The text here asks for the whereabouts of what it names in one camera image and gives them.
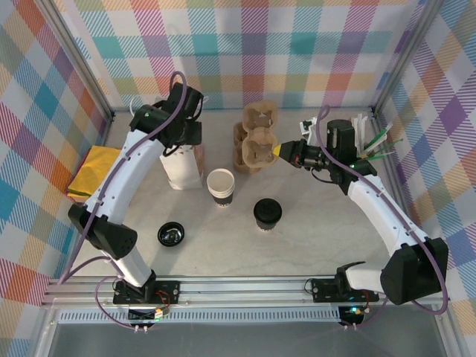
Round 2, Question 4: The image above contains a brown cardboard cup carrier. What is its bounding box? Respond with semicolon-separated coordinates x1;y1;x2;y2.
241;102;280;169

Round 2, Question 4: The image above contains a cartoon animal paper gift bag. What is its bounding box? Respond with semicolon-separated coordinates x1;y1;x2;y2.
129;97;208;192

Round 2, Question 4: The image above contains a black lidded takeout coffee cup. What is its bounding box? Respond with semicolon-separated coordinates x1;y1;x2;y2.
253;198;284;234

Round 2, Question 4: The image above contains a black plastic cup lid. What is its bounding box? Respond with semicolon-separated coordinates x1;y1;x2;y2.
157;222;186;247

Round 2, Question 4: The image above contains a white paper wrapped straw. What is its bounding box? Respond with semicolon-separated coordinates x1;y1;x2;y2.
355;115;364;153
357;113;370;152

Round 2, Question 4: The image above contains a green paper wrapped straw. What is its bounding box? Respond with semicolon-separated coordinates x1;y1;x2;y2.
362;150;396;161
364;121;395;154

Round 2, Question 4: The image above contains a straws and stirrers bundle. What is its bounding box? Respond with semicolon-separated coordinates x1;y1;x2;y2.
371;138;405;157

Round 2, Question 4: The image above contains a yellow paper napkin stack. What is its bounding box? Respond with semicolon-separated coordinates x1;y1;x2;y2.
66;145;126;200

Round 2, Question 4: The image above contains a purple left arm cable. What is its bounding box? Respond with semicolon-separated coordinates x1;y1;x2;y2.
59;70;187;286

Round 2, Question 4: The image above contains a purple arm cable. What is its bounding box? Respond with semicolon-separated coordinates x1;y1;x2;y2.
59;70;187;286
314;105;449;317

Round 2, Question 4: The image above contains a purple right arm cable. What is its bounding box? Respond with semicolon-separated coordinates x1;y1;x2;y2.
314;105;449;317

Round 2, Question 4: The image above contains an aluminium frame post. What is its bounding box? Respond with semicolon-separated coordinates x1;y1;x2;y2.
35;0;116;123
370;0;442;116

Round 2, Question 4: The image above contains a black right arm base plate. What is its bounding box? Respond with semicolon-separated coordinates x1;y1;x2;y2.
311;277;380;303

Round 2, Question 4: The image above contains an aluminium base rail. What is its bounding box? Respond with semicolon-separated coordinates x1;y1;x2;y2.
42;275;449;310

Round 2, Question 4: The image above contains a slotted grey cable duct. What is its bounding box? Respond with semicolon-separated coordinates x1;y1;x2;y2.
59;310;342;325

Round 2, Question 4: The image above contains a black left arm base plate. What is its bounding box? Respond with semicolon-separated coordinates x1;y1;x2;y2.
113;280;182;305

